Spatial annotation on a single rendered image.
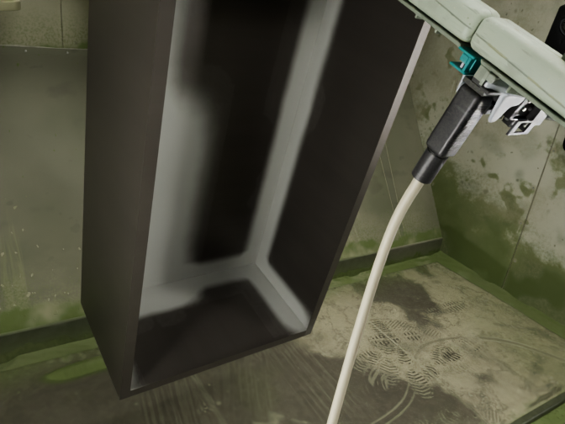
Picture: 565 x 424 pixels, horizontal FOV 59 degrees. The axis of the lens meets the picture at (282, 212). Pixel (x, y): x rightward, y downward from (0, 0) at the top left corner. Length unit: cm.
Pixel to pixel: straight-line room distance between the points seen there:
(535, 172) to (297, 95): 167
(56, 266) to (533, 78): 186
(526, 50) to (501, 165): 237
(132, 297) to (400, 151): 230
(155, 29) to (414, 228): 247
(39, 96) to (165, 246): 99
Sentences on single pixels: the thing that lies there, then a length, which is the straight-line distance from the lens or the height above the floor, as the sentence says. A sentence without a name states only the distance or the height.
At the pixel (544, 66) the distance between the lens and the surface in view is 58.
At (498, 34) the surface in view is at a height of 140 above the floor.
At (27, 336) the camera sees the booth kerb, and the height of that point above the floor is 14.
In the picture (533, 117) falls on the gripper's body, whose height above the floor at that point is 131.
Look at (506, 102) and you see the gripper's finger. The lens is 65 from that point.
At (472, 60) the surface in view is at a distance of 63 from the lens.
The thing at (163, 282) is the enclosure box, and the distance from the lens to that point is 164.
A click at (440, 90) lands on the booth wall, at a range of 319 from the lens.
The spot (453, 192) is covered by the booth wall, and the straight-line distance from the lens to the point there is 315.
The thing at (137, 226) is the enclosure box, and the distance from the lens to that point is 97.
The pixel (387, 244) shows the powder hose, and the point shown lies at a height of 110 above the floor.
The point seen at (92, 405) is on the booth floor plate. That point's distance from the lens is 196.
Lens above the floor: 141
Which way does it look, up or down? 23 degrees down
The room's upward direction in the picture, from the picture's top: 8 degrees clockwise
